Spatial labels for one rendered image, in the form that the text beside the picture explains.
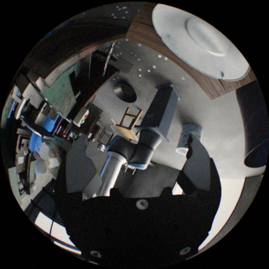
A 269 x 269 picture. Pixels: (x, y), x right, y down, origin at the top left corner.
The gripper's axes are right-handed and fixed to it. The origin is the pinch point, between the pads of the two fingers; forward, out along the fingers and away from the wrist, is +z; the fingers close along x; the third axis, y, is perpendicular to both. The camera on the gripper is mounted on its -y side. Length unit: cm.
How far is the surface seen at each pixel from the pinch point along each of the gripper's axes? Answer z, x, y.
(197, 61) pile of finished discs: 11.7, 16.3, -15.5
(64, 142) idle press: 94, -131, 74
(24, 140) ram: 3, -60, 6
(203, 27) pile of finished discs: 3.2, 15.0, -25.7
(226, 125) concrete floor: 45, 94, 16
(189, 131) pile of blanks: 69, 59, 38
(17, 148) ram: -5, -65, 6
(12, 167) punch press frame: -17, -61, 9
